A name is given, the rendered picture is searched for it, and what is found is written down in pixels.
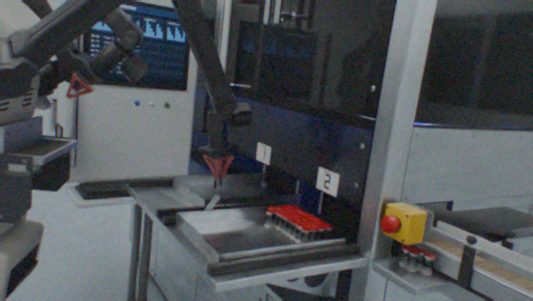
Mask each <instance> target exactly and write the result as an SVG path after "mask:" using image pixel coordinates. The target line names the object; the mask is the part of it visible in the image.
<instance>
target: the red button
mask: <svg viewBox="0 0 533 301"><path fill-rule="evenodd" d="M381 225H382V228H383V230H384V231H385V232H387V233H391V234H394V233H397V232H398V230H399V228H400V223H399V220H398V219H397V217H395V216H394V215H388V216H385V217H384V218H383V220H382V221H381Z"/></svg>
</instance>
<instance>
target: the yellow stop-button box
mask: <svg viewBox="0 0 533 301"><path fill-rule="evenodd" d="M432 214H433V212H432V211H429V210H427V209H424V208H422V207H419V206H417V205H414V204H412V203H409V202H403V203H394V204H387V205H386V211H385V216H388V215H394V216H395V217H397V219H398V220H399V223H400V228H399V230H398V232H397V233H394V234H391V233H387V232H385V231H384V230H383V233H384V234H386V235H388V236H390V237H392V238H393V239H394V240H396V241H398V242H400V243H402V244H404V245H411V244H417V243H421V242H422V243H426V242H428V239H429V234H430V232H429V230H430V224H431V219H432Z"/></svg>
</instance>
